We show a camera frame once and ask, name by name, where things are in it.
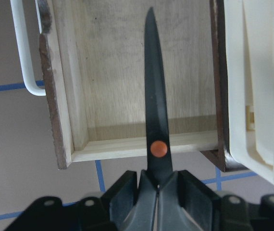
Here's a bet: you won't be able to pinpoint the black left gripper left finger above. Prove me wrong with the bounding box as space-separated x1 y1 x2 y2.
100 169 159 231

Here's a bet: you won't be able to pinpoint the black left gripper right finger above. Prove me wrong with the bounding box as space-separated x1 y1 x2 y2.
155 169 222 231

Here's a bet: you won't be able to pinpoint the white plastic storage box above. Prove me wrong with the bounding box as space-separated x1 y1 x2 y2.
224 0 274 184

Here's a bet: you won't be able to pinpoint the grey orange scissors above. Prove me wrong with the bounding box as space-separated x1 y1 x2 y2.
143 6 174 187

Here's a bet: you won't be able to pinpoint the wooden drawer white handle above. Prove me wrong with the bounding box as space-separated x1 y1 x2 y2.
11 0 218 169

